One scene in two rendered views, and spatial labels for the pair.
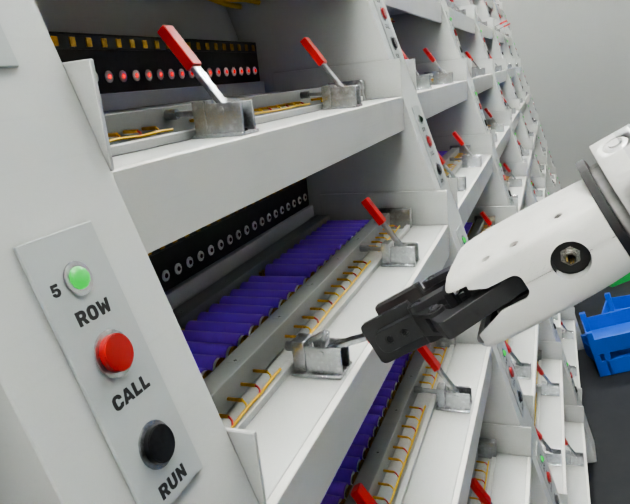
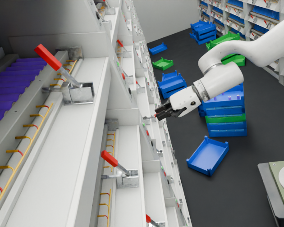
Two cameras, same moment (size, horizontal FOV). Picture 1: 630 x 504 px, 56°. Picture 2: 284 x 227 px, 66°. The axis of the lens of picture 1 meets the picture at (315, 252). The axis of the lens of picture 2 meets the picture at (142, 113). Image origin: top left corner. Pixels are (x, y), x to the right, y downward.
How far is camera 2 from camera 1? 0.49 m
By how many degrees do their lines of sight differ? 28
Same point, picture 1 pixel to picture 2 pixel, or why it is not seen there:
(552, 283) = (190, 107)
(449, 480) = (158, 136)
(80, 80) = (134, 93)
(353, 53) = (119, 33)
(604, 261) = (197, 103)
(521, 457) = (160, 127)
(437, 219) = (141, 75)
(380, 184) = not seen: hidden behind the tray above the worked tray
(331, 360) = (148, 121)
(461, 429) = (156, 125)
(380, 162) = not seen: hidden behind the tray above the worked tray
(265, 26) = not seen: hidden behind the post
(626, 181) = (200, 92)
